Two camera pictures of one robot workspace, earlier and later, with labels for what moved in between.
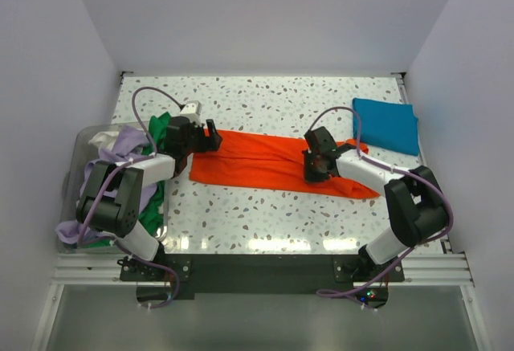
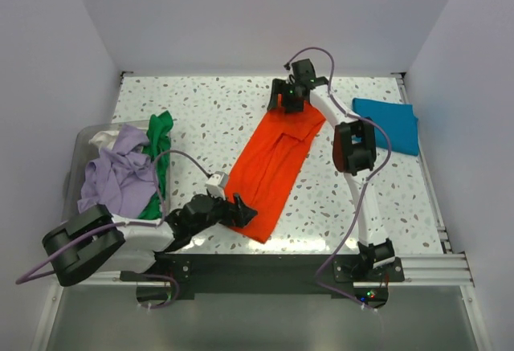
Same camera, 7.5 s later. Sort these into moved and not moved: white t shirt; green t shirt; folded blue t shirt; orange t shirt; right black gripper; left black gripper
Moved: left black gripper; orange t shirt; right black gripper
Not moved: folded blue t shirt; white t shirt; green t shirt
